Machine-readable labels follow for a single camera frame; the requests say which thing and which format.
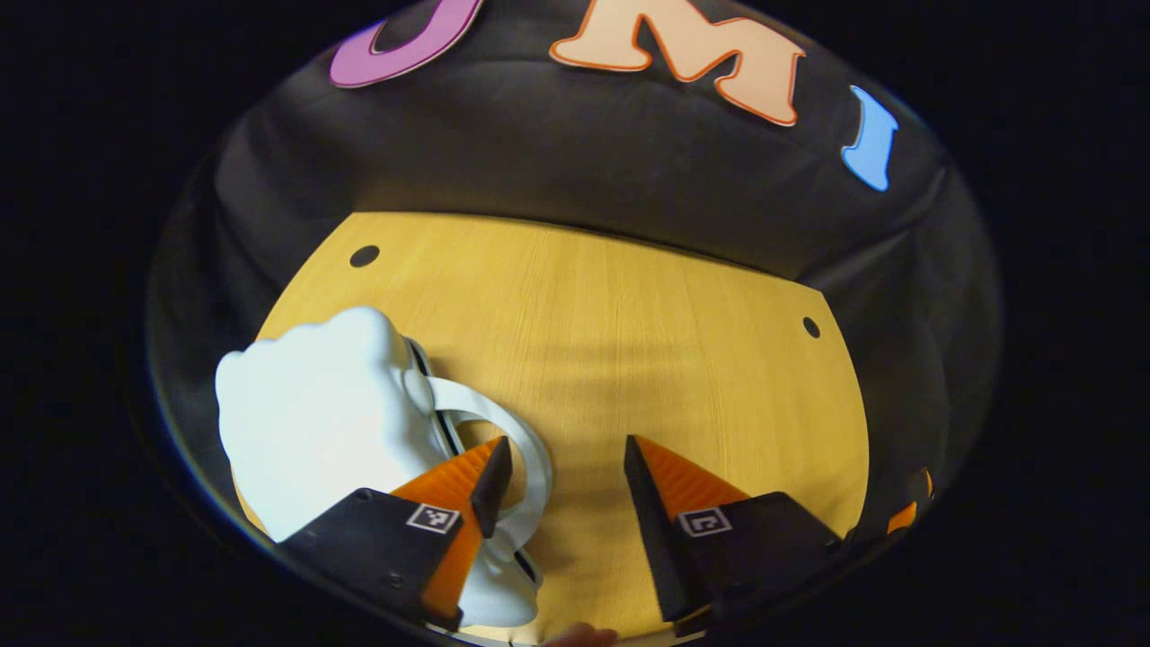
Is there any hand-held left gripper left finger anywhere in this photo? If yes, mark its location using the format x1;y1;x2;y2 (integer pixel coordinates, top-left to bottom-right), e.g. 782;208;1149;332
274;436;515;633

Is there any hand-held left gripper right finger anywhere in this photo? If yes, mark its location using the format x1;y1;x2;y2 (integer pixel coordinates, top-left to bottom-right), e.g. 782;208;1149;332
624;434;847;638

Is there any white bumpy suitcase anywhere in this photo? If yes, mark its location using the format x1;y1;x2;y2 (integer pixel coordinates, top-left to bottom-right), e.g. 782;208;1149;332
214;306;555;630

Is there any black backdrop cloth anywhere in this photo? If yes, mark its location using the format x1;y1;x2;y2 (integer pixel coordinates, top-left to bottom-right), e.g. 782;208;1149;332
148;0;1003;545

